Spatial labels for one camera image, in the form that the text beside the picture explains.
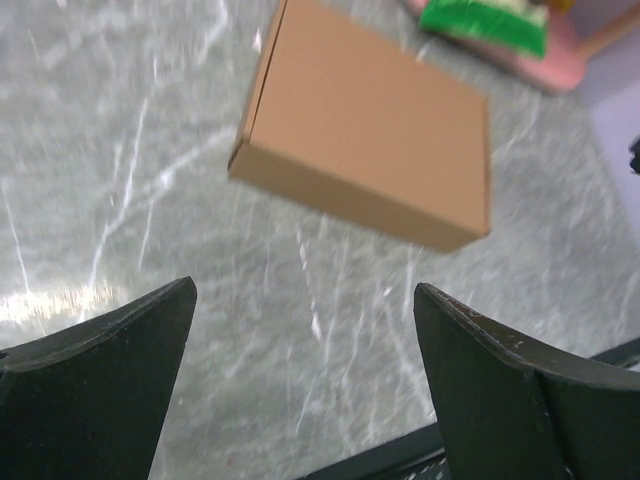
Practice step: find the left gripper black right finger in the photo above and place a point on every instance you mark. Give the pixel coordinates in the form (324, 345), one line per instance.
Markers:
(512, 407)

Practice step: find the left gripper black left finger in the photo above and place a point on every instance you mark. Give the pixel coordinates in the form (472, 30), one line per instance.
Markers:
(90, 401)

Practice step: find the brown cardboard box sheet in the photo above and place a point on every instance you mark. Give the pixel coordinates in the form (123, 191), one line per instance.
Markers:
(340, 119)

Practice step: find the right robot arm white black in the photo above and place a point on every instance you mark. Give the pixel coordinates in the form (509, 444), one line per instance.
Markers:
(634, 162)

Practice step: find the pink three-tier shelf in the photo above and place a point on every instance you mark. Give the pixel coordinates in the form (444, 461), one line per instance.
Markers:
(563, 66)

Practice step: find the green chips bag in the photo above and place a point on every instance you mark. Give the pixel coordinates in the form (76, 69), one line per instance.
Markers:
(520, 26)

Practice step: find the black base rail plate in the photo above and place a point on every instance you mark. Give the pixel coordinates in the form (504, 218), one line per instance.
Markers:
(417, 455)

